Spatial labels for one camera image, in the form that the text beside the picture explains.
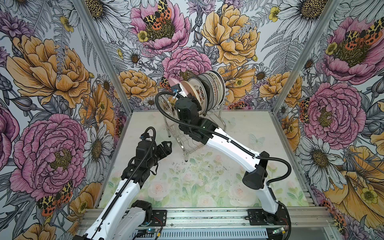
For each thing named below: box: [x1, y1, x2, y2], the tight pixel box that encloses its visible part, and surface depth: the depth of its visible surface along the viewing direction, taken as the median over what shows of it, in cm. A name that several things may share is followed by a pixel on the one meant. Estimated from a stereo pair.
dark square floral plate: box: [197, 75, 211, 116], surface depth 73 cm
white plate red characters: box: [181, 77, 208, 117], surface depth 73 cm
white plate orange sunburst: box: [208, 71, 223, 107], surface depth 77 cm
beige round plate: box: [180, 80, 201, 105], surface depth 70 cm
